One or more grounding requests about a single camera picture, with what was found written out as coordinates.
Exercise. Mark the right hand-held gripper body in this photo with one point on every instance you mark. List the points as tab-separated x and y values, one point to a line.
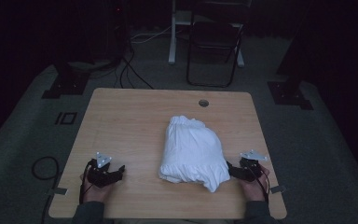
250	169

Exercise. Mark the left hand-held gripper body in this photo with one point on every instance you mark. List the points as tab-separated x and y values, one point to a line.
99	174

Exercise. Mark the white skirt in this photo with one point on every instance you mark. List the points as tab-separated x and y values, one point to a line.
192	152

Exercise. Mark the person's left hand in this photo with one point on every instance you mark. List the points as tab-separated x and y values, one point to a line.
95	193

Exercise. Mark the person's right hand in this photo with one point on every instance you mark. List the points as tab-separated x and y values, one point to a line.
254	189

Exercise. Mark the grey tape tab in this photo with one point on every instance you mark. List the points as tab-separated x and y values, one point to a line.
58	191
278	188

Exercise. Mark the black folding chair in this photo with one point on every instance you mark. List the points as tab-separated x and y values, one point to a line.
214	40

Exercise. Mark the black stand with base plate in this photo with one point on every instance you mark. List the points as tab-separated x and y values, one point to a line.
289	93
66	84

